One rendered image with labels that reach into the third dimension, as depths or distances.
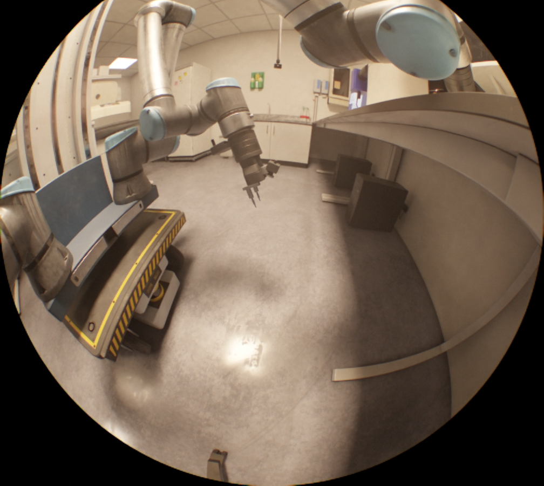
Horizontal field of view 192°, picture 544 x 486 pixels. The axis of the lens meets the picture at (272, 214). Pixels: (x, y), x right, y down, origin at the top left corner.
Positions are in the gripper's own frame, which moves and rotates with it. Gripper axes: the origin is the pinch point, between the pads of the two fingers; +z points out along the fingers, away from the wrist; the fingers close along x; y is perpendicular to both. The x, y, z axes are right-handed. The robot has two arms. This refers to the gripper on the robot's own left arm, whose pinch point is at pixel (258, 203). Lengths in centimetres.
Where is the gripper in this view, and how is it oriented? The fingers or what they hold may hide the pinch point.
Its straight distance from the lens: 46.9
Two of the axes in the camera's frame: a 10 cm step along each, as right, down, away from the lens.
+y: 9.3, -2.4, -2.8
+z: 3.3, 8.7, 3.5
